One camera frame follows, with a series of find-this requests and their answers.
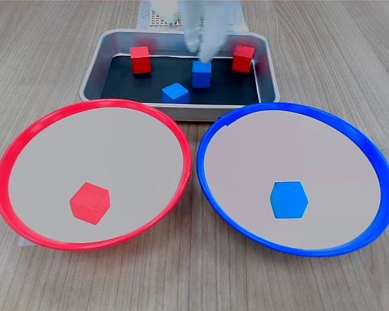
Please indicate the small red cube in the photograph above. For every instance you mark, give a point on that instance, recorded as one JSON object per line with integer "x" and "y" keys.
{"x": 90, "y": 204}
{"x": 243, "y": 60}
{"x": 140, "y": 61}

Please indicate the small blue cube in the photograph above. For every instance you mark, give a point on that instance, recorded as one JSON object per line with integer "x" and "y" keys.
{"x": 175, "y": 94}
{"x": 288, "y": 201}
{"x": 201, "y": 76}

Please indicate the black tray mat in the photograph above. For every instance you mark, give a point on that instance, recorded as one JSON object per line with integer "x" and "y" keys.
{"x": 133, "y": 87}

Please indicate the steel tray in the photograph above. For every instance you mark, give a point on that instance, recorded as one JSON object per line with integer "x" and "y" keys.
{"x": 94, "y": 58}

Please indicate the translucent white tape strip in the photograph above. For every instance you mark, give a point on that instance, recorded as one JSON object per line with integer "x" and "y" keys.
{"x": 240, "y": 22}
{"x": 143, "y": 16}

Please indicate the blue-rimmed white round plate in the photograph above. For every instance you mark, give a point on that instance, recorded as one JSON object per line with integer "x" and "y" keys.
{"x": 291, "y": 155}

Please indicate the red-rimmed white round plate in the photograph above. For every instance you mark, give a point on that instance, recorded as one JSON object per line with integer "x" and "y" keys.
{"x": 94, "y": 155}

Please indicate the small white tape piece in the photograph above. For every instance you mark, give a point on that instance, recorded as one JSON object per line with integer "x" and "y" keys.
{"x": 23, "y": 243}

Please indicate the pale perforated base plate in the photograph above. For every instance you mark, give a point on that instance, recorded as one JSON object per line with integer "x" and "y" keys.
{"x": 159, "y": 22}

